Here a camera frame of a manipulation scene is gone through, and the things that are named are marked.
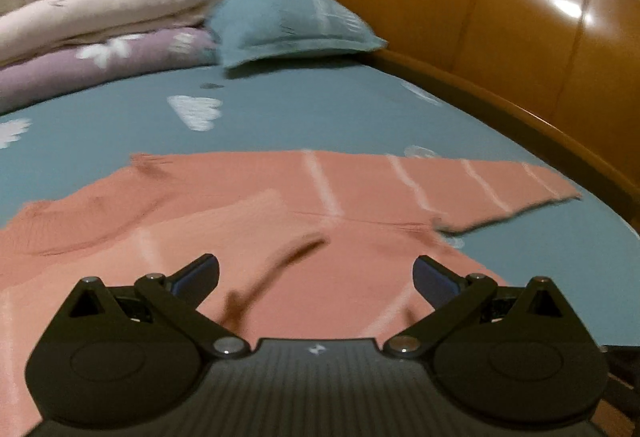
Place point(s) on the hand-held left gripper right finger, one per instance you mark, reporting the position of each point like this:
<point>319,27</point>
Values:
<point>432,282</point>

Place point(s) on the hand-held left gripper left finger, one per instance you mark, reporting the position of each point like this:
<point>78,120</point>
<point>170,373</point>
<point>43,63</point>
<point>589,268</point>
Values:
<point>197,279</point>

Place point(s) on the pink knitted sweater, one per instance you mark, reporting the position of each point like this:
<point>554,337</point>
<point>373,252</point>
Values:
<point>225,207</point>

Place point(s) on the purple floral quilt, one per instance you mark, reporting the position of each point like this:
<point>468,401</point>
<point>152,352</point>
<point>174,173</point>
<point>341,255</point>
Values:
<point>75,62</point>

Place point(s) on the wooden headboard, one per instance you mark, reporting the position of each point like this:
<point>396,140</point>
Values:
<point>475,17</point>

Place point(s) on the teal printed pillow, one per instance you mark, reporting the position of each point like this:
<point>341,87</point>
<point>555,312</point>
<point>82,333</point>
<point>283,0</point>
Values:
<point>280,22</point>

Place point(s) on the cream folded blanket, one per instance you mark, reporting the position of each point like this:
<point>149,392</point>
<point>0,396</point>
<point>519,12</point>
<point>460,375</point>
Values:
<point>125,2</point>

